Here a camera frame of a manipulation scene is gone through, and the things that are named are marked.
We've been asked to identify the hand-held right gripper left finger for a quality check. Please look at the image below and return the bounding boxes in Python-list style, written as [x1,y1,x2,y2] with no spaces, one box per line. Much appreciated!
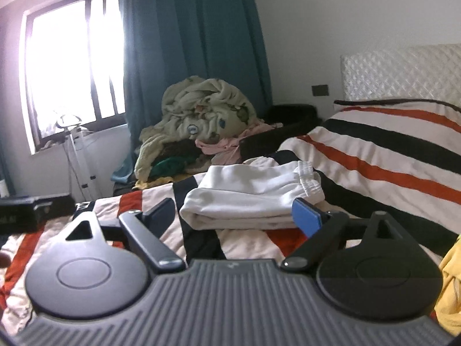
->
[65,198,187,274]

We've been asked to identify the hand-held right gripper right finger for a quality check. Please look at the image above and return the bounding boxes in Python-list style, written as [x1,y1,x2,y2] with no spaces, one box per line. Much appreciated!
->
[280,198,406,272]

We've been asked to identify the white pants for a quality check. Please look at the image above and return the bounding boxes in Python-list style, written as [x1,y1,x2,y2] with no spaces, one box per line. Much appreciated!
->
[179,160,326,231]

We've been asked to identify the green garment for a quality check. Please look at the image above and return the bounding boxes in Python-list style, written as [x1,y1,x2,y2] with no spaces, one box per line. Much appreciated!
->
[149,157,195,180]

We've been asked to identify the narrow teal curtain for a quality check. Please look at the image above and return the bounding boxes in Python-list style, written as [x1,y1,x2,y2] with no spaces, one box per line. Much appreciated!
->
[0,130,16,195]

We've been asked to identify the dark brown garment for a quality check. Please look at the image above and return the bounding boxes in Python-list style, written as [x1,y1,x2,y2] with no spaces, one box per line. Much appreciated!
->
[162,139,202,160]

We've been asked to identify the white garment steamer stand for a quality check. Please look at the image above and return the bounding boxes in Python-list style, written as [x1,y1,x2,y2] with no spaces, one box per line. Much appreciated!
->
[54,113,99,202]

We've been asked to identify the pink garment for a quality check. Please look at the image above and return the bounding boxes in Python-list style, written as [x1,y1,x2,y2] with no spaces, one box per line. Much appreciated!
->
[195,123,285,164]

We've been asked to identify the striped bed blanket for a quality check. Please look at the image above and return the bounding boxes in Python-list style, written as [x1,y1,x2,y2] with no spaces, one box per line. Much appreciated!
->
[0,98,461,336]

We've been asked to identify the dark sofa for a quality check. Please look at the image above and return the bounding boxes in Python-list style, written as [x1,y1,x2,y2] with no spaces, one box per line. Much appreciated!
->
[239,104,325,159]

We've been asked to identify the cream printed fleece blanket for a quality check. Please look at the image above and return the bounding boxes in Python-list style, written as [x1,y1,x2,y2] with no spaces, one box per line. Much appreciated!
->
[135,76,258,183]

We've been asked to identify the dark framed window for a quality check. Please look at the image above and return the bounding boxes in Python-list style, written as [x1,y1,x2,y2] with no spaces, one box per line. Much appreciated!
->
[23,0,128,154]

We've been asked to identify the yellow cloth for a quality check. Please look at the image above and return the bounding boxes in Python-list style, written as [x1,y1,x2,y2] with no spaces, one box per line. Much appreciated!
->
[434,234,461,336]

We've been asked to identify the white quilted headboard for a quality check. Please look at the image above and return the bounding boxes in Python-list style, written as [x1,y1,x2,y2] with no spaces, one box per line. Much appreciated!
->
[340,43,461,110]

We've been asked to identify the wide teal curtain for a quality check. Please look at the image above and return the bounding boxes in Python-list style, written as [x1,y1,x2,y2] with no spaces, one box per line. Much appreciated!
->
[118,0,272,184]

